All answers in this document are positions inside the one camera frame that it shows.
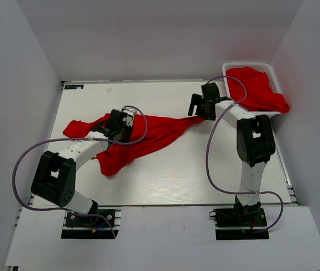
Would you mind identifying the red t-shirt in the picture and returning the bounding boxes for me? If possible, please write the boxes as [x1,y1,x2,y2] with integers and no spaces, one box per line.
[63,115,205,177]

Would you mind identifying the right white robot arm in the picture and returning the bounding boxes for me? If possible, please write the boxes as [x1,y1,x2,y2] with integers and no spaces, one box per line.
[188,82,275,225]

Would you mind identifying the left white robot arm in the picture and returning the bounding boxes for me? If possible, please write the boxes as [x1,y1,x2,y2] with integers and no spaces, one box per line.
[31,108,137,225]

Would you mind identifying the red shirts in basket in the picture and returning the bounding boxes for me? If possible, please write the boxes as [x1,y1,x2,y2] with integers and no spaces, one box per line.
[226,67,290,113]

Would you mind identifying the dark blue label sticker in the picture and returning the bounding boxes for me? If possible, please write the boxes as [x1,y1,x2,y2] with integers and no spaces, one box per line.
[64,85,84,90]

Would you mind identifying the white plastic basket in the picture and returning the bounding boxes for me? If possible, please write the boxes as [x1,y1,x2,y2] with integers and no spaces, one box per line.
[222,62,282,117]

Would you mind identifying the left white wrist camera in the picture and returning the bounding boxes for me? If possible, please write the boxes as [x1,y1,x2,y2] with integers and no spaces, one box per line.
[122,107,137,126]

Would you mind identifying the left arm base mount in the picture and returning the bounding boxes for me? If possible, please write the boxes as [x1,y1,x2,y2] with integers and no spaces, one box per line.
[61,207,121,240]

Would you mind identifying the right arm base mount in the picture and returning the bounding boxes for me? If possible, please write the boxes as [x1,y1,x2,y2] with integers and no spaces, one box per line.
[209,208,269,241]

